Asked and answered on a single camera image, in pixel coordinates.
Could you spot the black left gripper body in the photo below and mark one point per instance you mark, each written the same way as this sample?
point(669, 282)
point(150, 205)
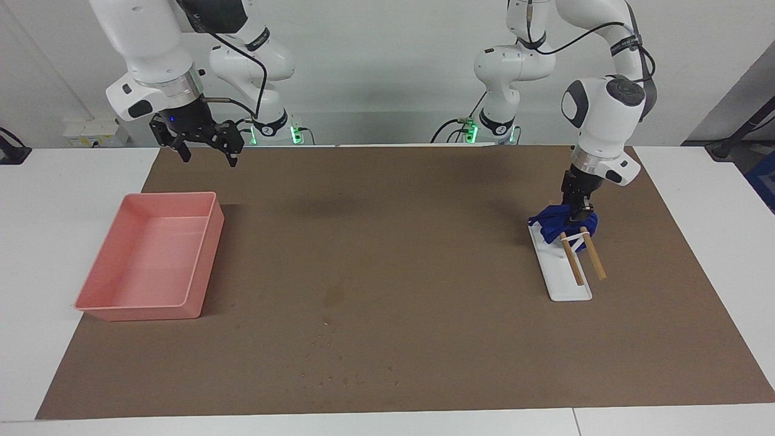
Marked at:
point(578, 191)

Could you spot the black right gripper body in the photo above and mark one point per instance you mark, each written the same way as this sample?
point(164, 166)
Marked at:
point(184, 124)

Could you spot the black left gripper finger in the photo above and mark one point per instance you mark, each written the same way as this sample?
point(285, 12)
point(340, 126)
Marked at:
point(580, 216)

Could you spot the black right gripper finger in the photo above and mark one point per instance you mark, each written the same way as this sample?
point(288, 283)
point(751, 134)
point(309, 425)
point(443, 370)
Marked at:
point(172, 144)
point(235, 142)

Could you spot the blue towel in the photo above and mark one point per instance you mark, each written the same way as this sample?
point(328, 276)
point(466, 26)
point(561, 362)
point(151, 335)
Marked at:
point(551, 224)

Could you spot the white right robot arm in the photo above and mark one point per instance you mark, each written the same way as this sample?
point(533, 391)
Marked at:
point(151, 48)

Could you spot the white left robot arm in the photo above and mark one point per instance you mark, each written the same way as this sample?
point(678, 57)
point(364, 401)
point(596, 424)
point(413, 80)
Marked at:
point(605, 115)

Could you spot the wooden rod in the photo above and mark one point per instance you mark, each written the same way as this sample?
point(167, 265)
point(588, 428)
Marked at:
point(574, 263)
point(596, 260)

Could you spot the white rack base tray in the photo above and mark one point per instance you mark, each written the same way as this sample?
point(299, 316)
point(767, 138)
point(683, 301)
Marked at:
point(560, 281)

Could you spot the pink plastic bin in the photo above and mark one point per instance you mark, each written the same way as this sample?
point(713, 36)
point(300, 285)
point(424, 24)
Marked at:
point(151, 260)

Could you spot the black stand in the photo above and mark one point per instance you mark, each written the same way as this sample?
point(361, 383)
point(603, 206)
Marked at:
point(735, 136)

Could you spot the brown table mat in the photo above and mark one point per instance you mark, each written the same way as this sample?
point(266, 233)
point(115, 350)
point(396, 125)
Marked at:
point(387, 242)

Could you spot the blue crate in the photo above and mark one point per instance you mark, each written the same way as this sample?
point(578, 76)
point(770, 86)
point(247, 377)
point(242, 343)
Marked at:
point(764, 181)

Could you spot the black clamp mount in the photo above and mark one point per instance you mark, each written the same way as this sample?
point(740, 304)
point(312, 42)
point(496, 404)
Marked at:
point(12, 152)

